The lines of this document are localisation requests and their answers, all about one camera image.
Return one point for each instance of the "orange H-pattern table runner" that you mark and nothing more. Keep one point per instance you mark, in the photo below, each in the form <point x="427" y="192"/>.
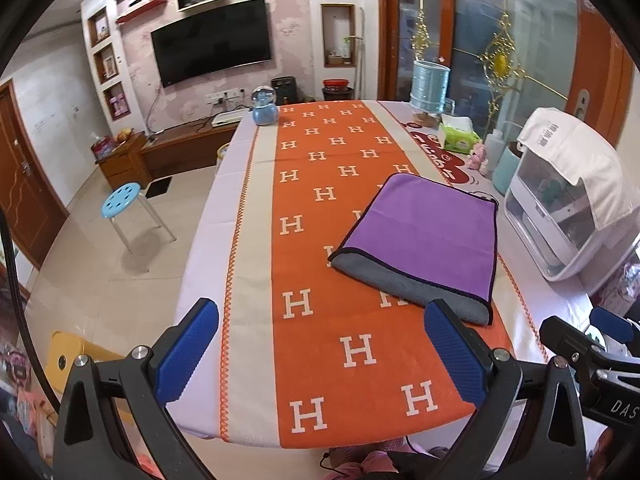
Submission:
<point x="345" y="232"/>

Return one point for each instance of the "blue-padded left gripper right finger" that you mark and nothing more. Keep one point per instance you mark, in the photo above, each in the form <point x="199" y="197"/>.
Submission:
<point x="549" y="441"/>

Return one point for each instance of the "blue round plastic stool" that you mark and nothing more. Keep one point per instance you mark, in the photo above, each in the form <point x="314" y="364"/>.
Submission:
<point x="120" y="200"/>

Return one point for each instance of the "teal ceramic canister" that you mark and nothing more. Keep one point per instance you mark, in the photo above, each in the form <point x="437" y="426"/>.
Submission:
<point x="507" y="165"/>

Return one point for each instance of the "light blue table lamp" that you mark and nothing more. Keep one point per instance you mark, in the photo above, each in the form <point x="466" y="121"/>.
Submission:
<point x="429" y="87"/>

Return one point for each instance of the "white set-top box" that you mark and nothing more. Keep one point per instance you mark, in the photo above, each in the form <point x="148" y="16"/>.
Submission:
<point x="229" y="118"/>

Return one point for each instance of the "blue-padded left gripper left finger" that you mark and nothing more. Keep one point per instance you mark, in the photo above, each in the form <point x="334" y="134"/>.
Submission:
<point x="91" y="442"/>

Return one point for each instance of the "red and black bin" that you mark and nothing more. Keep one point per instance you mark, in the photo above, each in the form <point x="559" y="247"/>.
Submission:
<point x="337" y="89"/>

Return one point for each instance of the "purple and grey towel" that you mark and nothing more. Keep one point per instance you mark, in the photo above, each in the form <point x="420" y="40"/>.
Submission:
<point x="419" y="241"/>

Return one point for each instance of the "white sterilizer cabinet appliance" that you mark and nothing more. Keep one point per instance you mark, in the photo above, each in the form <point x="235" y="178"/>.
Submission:
<point x="554" y="220"/>

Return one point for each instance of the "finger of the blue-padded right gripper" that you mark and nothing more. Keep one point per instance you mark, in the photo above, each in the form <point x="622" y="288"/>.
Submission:
<point x="611" y="324"/>
<point x="567" y="341"/>

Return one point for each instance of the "black flat screen television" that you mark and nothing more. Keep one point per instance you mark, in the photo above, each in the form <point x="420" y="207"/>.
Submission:
<point x="225" y="37"/>

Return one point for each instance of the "white cloth cover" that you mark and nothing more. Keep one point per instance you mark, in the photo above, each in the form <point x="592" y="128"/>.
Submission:
<point x="581" y="156"/>

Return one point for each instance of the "green tissue pack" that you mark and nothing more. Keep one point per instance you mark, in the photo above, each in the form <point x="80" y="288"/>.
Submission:
<point x="456" y="134"/>

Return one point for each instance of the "wooden tv cabinet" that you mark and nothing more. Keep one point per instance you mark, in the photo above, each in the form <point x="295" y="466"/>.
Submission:
<point x="178" y="149"/>

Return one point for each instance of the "brown wooden door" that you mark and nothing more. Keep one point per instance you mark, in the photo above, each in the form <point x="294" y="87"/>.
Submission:
<point x="34" y="211"/>

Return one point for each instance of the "black small heater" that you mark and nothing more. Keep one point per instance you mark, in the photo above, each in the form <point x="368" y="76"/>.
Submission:
<point x="286" y="90"/>

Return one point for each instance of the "pink clothing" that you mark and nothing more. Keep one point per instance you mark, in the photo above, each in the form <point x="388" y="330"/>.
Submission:
<point x="390" y="459"/>

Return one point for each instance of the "white squeeze bottle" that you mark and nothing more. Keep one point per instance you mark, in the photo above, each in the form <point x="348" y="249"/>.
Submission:
<point x="494" y="146"/>

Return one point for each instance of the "pink toy poodle figure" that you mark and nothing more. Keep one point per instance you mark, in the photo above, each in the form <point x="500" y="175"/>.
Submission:
<point x="477" y="158"/>

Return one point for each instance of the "yellow plastic chair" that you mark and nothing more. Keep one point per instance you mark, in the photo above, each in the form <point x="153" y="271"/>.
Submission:
<point x="64" y="349"/>

